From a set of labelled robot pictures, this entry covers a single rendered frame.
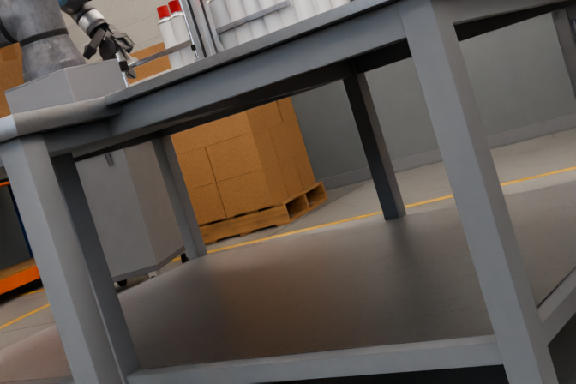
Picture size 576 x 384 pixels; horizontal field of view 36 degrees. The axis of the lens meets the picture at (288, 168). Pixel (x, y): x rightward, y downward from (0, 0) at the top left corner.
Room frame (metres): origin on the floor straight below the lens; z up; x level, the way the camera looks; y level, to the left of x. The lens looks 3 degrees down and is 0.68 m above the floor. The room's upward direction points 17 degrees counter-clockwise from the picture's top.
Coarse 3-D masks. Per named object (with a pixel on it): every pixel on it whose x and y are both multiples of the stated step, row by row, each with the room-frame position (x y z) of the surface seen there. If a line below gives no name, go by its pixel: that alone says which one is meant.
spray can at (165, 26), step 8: (160, 8) 2.54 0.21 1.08; (160, 16) 2.54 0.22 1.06; (168, 16) 2.54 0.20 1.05; (160, 24) 2.54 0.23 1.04; (168, 24) 2.53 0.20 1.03; (160, 32) 2.55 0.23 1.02; (168, 32) 2.53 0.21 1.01; (168, 40) 2.53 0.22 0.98; (168, 56) 2.54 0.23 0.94; (176, 56) 2.53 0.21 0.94; (176, 64) 2.53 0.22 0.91
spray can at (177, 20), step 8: (176, 0) 2.51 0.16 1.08; (176, 8) 2.50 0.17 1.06; (176, 16) 2.49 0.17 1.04; (176, 24) 2.50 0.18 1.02; (184, 24) 2.50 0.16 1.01; (176, 32) 2.50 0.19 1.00; (184, 32) 2.49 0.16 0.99; (176, 40) 2.51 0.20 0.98; (184, 40) 2.49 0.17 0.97; (184, 48) 2.49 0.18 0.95; (184, 56) 2.50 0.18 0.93; (192, 56) 2.49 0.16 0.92; (184, 64) 2.50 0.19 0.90
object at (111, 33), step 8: (96, 24) 2.70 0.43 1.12; (104, 24) 2.72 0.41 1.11; (88, 32) 2.71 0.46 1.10; (112, 32) 2.74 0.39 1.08; (104, 40) 2.69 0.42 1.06; (112, 40) 2.69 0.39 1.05; (120, 40) 2.72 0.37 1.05; (128, 40) 2.74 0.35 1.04; (104, 48) 2.69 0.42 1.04; (112, 48) 2.67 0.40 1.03; (128, 48) 2.71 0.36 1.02; (104, 56) 2.70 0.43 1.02; (112, 56) 2.69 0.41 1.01
